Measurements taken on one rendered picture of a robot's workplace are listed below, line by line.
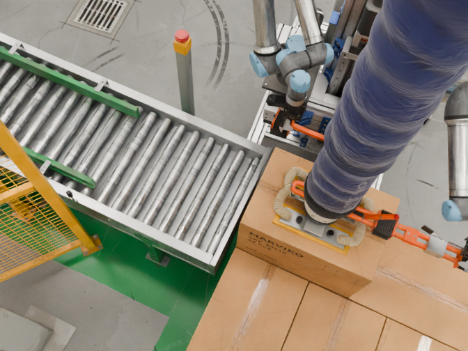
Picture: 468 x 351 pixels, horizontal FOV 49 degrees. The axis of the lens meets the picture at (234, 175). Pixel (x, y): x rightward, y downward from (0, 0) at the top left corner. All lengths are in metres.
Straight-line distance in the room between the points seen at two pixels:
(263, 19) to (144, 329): 1.84
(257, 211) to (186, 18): 2.10
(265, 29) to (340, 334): 1.43
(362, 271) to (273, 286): 0.52
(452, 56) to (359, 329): 1.71
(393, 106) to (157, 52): 2.70
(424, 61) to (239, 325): 1.68
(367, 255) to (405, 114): 1.05
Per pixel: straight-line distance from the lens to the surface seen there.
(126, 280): 3.13
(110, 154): 2.80
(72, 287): 3.19
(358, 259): 2.23
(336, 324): 2.57
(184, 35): 2.54
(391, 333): 2.63
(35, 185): 2.28
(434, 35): 1.09
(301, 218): 2.18
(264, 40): 2.16
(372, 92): 1.28
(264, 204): 2.23
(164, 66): 3.72
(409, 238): 2.16
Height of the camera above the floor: 3.03
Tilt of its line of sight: 67 degrees down
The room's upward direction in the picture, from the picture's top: 6 degrees clockwise
